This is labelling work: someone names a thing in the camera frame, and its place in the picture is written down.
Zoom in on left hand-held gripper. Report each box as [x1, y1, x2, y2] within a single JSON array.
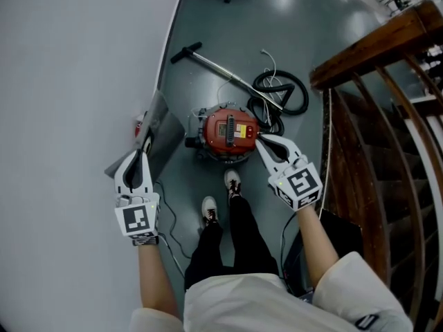
[[114, 149, 161, 240]]

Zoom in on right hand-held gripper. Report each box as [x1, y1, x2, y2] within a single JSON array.
[[254, 134, 324, 212]]

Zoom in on person's left forearm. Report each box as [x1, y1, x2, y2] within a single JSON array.
[[137, 243, 181, 320]]

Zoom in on person's right forearm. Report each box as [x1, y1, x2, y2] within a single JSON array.
[[293, 205, 341, 292]]

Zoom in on person's right white shoe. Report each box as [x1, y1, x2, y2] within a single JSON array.
[[224, 169, 242, 204]]

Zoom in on person's white shoe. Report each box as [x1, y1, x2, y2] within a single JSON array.
[[224, 169, 242, 204], [201, 195, 220, 226]]

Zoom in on person's left white shoe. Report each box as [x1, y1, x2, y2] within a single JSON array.
[[201, 195, 220, 226]]

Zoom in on person's black trousers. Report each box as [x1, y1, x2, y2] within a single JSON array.
[[183, 195, 280, 292]]

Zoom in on black floor equipment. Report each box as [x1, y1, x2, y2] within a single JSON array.
[[282, 208, 363, 299]]

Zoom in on metal vacuum wand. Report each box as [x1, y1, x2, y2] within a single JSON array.
[[170, 41, 289, 111]]

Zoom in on black waist device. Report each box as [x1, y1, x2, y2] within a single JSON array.
[[296, 288, 316, 304]]

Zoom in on person's white shirt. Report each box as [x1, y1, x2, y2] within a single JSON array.
[[130, 250, 415, 332]]

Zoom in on black wall plug cable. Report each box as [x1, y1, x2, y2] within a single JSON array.
[[153, 181, 193, 260]]

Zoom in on striped wrist strap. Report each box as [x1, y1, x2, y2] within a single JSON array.
[[131, 235, 161, 247]]

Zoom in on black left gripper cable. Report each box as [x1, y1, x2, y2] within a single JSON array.
[[156, 233, 186, 278]]

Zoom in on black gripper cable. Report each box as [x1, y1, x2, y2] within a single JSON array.
[[279, 212, 300, 284], [156, 233, 186, 278]]

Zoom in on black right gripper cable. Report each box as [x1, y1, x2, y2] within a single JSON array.
[[279, 212, 300, 284]]

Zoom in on white power cable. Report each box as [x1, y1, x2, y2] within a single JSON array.
[[259, 48, 283, 131]]

